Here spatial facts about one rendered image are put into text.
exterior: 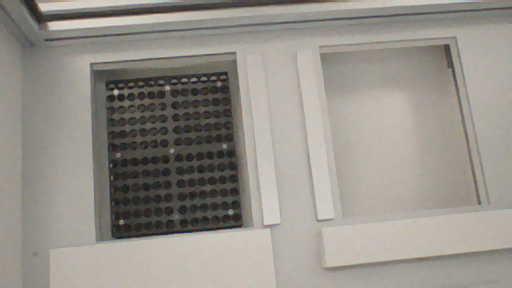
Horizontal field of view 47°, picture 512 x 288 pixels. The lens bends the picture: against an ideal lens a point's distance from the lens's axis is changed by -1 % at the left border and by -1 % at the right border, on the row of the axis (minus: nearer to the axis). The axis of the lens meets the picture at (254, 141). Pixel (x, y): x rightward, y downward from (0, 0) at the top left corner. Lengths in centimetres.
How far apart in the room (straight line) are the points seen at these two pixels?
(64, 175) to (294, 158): 30
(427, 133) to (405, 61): 12
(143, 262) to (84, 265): 7
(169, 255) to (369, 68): 44
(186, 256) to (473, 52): 49
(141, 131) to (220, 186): 15
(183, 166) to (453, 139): 42
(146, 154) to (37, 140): 14
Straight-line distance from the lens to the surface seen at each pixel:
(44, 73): 84
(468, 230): 78
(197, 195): 81
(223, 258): 74
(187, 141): 85
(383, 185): 92
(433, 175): 94
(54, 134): 81
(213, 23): 80
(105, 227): 88
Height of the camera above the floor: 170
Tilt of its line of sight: 75 degrees down
